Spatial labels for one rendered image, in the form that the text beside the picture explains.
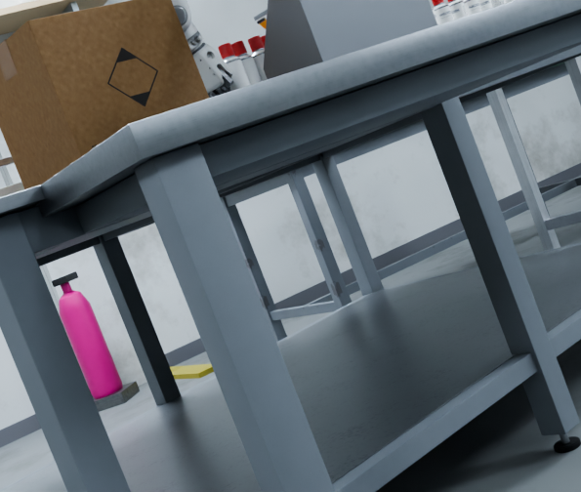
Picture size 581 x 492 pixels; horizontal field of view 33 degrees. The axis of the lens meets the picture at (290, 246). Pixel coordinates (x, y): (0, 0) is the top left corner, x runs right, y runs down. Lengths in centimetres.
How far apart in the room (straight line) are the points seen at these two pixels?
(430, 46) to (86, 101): 68
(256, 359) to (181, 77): 86
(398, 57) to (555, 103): 629
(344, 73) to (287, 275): 477
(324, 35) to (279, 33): 10
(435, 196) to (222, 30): 178
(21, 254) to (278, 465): 48
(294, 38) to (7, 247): 61
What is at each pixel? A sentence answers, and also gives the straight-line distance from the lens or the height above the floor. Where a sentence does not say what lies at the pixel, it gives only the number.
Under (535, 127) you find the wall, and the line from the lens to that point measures 733.
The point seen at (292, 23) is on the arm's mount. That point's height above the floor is 95.
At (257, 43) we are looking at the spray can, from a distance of 254.
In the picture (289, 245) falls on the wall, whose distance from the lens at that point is 596.
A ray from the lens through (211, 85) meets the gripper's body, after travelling 242.
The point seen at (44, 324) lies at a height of 65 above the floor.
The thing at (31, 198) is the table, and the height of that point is 82.
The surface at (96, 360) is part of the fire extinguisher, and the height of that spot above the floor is 24.
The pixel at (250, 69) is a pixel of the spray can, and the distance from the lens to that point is 250.
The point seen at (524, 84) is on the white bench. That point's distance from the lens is 477.
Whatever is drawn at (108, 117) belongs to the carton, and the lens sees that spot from 175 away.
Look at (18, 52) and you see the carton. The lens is 179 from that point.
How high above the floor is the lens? 71
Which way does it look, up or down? 3 degrees down
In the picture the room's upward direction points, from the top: 21 degrees counter-clockwise
